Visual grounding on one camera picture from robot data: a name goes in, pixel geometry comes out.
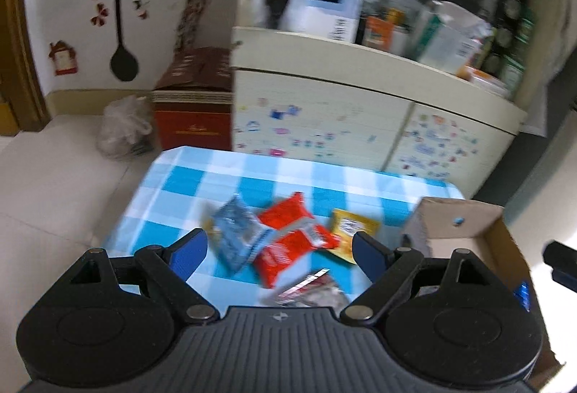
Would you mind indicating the blue-grey snack packet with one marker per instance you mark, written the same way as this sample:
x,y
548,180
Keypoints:
x,y
236,230

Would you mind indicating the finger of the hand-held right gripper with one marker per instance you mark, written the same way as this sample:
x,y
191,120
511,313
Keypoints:
x,y
561,260

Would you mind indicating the red house wall sticker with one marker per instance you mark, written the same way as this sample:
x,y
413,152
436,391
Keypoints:
x,y
63,59

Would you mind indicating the blue white checked tablecloth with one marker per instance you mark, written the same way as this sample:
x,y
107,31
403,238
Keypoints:
x,y
194,181

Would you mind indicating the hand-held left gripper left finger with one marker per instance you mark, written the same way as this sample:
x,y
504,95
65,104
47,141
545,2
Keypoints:
x,y
187,253

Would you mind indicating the small red snack packet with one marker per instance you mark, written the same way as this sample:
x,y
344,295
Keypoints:
x,y
286,212

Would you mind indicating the white green carton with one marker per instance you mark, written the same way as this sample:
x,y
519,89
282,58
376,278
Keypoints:
x,y
444,41

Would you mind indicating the cream cabinet with stickers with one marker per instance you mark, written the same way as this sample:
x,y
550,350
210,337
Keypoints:
x,y
324,104

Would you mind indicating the orange snack packet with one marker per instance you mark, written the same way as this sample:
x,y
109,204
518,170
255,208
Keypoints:
x,y
347,226

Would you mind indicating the dark red cardboard box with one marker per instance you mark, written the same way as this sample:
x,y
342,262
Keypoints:
x,y
194,118

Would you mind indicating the black vase wall decal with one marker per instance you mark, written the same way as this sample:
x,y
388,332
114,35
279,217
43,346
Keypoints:
x,y
124,63

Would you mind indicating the large red snack packet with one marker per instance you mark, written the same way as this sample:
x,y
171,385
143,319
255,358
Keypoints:
x,y
288,255

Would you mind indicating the red flower wall sticker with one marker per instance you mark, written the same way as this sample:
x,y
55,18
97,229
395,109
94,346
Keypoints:
x,y
100,14

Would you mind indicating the clear plastic bag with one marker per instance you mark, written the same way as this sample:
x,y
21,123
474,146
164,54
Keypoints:
x,y
124,127

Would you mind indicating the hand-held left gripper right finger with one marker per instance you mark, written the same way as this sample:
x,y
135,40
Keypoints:
x,y
367,253

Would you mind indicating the orange box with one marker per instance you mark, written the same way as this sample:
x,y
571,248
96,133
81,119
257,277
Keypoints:
x,y
378,32

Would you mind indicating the silver foil snack packet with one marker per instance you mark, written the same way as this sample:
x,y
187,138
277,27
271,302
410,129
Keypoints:
x,y
315,291

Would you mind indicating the brown wooden door frame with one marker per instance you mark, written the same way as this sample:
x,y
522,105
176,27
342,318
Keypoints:
x,y
27,95

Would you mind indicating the blue foil snack packet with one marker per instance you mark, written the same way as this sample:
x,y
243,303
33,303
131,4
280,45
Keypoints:
x,y
523,293

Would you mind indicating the white box with green label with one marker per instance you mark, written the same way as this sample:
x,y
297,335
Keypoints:
x,y
324,14

